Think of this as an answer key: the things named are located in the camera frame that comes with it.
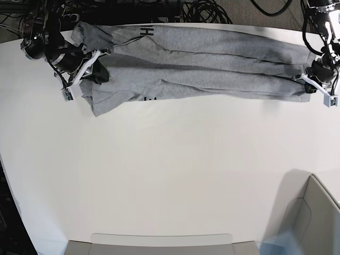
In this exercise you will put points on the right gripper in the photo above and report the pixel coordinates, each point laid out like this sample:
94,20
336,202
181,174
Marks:
69,58

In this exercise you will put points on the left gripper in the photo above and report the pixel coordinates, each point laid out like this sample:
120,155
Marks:
319,74

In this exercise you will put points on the grey T-shirt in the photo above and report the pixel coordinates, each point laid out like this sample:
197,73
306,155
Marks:
160,62

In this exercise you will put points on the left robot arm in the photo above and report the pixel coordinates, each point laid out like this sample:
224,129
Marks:
324,18

